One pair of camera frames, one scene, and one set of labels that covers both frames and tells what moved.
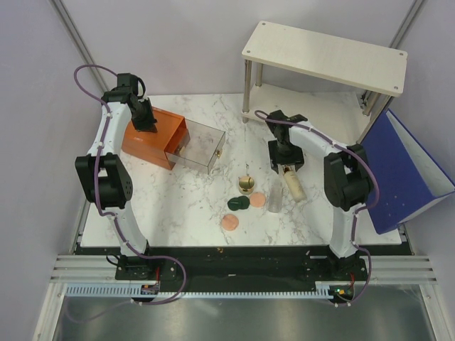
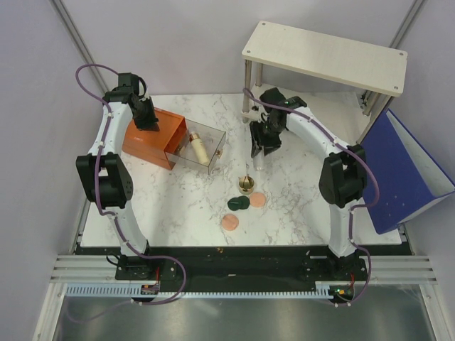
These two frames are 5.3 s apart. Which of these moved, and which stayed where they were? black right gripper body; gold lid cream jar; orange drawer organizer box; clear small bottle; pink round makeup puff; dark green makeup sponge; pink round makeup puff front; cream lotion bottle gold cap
Moved: clear small bottle; black right gripper body; cream lotion bottle gold cap
Stayed: gold lid cream jar; dark green makeup sponge; pink round makeup puff front; orange drawer organizer box; pink round makeup puff
